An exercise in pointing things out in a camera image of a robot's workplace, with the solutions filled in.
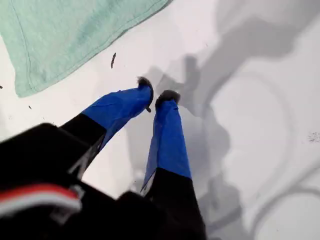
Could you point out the pale green T-shirt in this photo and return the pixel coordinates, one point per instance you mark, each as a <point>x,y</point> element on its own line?
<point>62,37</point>

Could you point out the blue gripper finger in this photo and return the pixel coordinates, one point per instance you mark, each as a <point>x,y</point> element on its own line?
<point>167,145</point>
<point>117,110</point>

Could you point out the small dark debris scrap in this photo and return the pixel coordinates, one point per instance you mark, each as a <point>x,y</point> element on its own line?
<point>113,60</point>

